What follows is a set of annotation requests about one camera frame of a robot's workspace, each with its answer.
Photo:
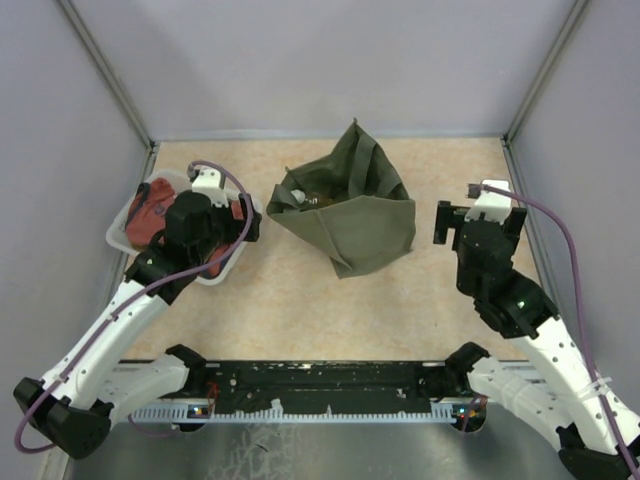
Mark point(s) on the green canvas bag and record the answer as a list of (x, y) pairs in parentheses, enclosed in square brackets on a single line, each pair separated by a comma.
[(374, 227)]

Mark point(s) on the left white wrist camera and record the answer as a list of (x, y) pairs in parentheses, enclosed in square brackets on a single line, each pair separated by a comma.
[(210, 182)]

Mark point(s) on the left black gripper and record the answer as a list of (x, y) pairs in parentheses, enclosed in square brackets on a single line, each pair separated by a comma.
[(235, 225)]

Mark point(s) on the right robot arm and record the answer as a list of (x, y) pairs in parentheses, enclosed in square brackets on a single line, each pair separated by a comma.
[(595, 435)]

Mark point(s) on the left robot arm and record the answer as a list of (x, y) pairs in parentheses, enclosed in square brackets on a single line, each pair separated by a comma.
[(76, 403)]

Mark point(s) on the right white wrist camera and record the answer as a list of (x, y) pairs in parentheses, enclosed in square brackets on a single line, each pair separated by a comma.
[(492, 200)]

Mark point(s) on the amber liquid clear bottle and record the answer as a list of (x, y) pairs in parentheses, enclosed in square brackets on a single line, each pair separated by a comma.
[(308, 200)]

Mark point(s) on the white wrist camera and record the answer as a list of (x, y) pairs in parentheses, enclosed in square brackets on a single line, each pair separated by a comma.
[(210, 182), (492, 200)]

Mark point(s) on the white toothed cable duct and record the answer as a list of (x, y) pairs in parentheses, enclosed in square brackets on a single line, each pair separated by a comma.
[(193, 412)]

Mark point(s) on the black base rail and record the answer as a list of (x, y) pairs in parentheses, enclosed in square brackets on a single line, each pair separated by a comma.
[(314, 387)]

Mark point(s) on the white plastic bin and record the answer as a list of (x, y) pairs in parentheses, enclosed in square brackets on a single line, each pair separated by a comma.
[(180, 182)]

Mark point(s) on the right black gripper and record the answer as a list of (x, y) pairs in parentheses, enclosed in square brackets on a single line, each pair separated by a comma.
[(448, 215)]

